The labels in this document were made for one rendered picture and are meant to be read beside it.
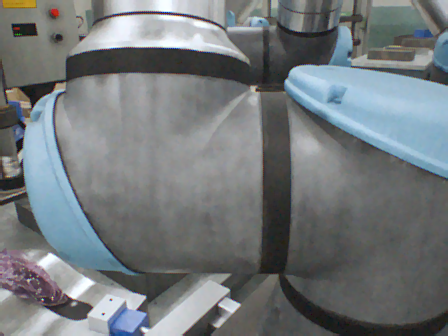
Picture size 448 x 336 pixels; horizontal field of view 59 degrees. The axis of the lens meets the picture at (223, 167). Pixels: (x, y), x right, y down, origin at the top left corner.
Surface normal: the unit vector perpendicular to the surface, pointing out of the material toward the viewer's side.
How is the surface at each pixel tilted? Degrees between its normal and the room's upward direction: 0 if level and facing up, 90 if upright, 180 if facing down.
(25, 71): 90
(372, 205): 81
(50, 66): 90
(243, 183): 66
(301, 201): 73
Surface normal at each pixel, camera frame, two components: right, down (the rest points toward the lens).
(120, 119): -0.24, 0.06
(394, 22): -0.55, 0.33
